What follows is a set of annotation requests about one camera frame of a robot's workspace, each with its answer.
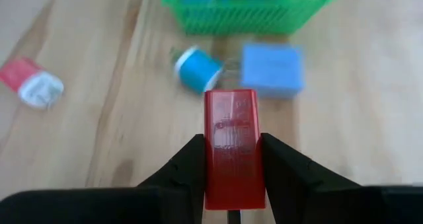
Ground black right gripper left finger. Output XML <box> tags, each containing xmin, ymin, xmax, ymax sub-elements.
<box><xmin>0</xmin><ymin>134</ymin><xmax>206</xmax><ymax>224</ymax></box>

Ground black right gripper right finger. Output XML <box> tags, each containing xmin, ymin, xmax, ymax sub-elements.
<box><xmin>260</xmin><ymin>133</ymin><xmax>423</xmax><ymax>224</ymax></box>

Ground narrow red charger block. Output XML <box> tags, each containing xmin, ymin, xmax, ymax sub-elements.
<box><xmin>204</xmin><ymin>89</ymin><xmax>267</xmax><ymax>211</ymax></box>

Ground cyan and white charger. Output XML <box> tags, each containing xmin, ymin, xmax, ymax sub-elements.
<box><xmin>170</xmin><ymin>45</ymin><xmax>225</xmax><ymax>94</ymax></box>

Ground light blue cube charger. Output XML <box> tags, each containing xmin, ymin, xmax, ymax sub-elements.
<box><xmin>225</xmin><ymin>42</ymin><xmax>305</xmax><ymax>99</ymax></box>

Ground pink and white charger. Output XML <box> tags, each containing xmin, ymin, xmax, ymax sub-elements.
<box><xmin>0</xmin><ymin>56</ymin><xmax>65</xmax><ymax>111</ymax></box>

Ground green plastic basket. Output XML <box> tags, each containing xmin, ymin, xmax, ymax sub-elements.
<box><xmin>161</xmin><ymin>0</ymin><xmax>338</xmax><ymax>36</ymax></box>

